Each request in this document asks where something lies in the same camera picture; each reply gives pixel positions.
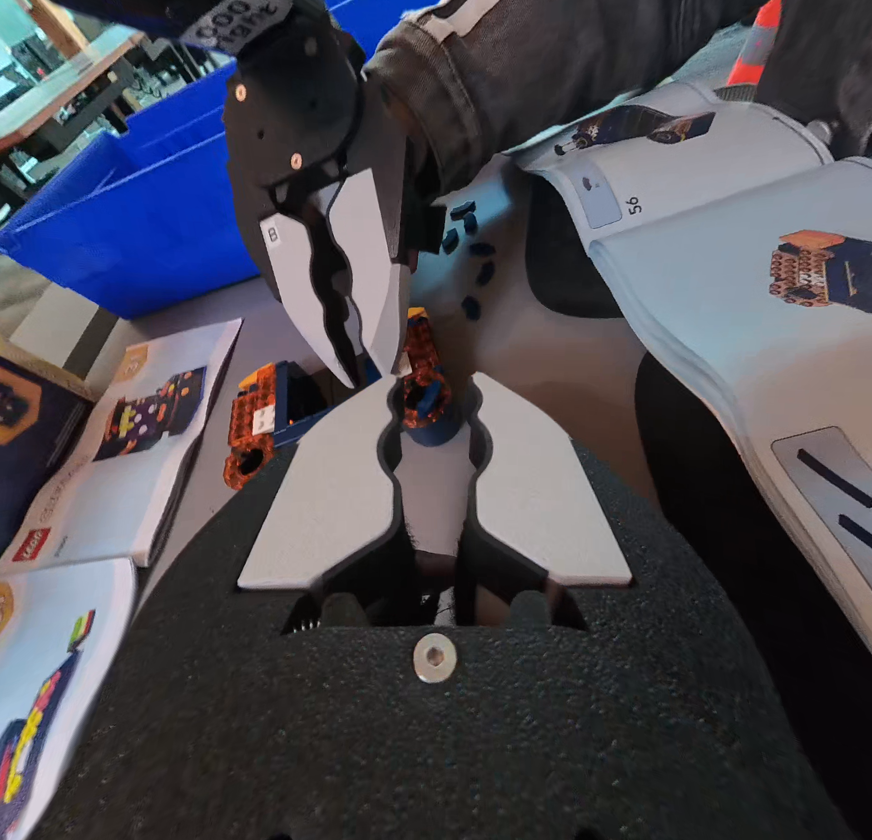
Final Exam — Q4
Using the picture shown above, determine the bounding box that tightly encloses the blue orange brick model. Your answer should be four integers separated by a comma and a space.
223, 306, 471, 492

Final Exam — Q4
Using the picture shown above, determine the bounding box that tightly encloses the large blue plastic bin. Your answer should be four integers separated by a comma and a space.
0, 0, 491, 321

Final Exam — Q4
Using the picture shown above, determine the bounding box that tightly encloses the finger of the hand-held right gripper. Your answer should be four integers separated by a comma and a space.
327, 166, 412, 378
259, 213, 361, 389

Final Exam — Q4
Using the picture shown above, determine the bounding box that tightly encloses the cluster of dark blue tiles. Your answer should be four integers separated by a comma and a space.
439, 200, 497, 321

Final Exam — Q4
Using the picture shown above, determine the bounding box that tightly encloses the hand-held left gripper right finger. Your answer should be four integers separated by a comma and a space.
455, 372, 636, 626

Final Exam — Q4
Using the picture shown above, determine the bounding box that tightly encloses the thick open instruction booklet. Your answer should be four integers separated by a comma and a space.
507, 80, 872, 626

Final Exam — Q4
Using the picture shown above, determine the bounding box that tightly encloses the person's right forearm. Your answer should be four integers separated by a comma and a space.
361, 0, 784, 194

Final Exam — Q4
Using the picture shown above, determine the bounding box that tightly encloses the orange grey striped cone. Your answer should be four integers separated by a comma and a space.
728, 0, 784, 86

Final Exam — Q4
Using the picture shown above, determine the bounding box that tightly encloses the wooden table with black frame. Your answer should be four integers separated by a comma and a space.
0, 26, 147, 194

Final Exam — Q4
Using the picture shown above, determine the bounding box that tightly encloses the thin booklet blue figure cover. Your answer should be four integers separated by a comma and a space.
0, 557, 139, 840

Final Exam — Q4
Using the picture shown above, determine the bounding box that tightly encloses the blue yellow toy set box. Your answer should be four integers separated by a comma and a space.
0, 339, 94, 555

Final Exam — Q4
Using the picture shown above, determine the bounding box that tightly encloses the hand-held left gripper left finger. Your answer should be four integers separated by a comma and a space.
236, 377, 416, 628

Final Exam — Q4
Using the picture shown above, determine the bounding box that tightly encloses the thin booklet purple arcade cover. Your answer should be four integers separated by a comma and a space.
0, 317, 244, 570

